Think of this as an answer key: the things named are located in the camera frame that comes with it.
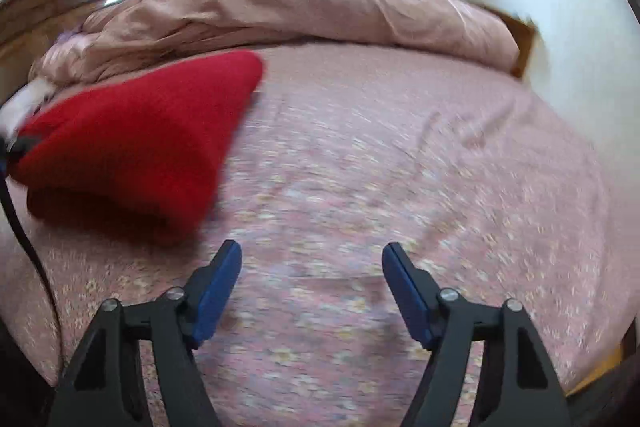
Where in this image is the red knit cardigan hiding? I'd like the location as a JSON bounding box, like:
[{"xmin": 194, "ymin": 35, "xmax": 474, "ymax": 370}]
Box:
[{"xmin": 9, "ymin": 51, "xmax": 265, "ymax": 244}]

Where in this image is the white and purple pillow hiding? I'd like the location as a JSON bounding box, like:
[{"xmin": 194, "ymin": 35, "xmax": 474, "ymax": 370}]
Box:
[{"xmin": 0, "ymin": 78, "xmax": 56, "ymax": 140}]

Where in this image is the dark wooden headboard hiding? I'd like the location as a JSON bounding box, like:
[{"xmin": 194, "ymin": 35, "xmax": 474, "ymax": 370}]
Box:
[{"xmin": 1, "ymin": 0, "xmax": 124, "ymax": 101}]

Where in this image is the pink floral duvet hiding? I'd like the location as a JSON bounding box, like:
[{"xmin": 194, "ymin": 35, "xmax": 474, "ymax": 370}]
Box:
[{"xmin": 28, "ymin": 0, "xmax": 518, "ymax": 87}]

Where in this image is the pink floral bed sheet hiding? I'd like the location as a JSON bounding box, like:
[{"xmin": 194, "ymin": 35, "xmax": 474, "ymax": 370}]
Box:
[{"xmin": 23, "ymin": 43, "xmax": 634, "ymax": 426}]

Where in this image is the wooden window ledge cabinet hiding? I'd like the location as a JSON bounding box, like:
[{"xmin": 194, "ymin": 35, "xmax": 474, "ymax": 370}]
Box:
[{"xmin": 482, "ymin": 4, "xmax": 538, "ymax": 81}]

